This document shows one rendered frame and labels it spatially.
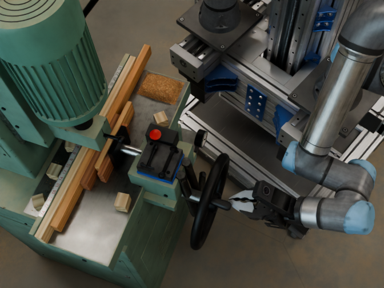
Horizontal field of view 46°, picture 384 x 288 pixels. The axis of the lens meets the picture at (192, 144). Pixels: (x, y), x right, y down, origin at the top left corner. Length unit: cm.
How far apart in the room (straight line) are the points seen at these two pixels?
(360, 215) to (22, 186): 96
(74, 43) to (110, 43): 189
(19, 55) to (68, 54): 9
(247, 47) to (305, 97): 34
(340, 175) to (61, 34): 69
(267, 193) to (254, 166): 95
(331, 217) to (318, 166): 13
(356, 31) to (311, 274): 137
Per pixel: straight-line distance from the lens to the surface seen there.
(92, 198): 127
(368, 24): 97
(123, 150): 125
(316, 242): 218
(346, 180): 113
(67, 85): 92
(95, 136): 115
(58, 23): 81
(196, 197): 131
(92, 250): 123
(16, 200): 145
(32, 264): 225
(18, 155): 133
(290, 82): 165
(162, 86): 138
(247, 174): 200
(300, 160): 112
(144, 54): 144
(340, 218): 107
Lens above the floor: 205
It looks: 62 degrees down
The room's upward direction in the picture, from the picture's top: 4 degrees counter-clockwise
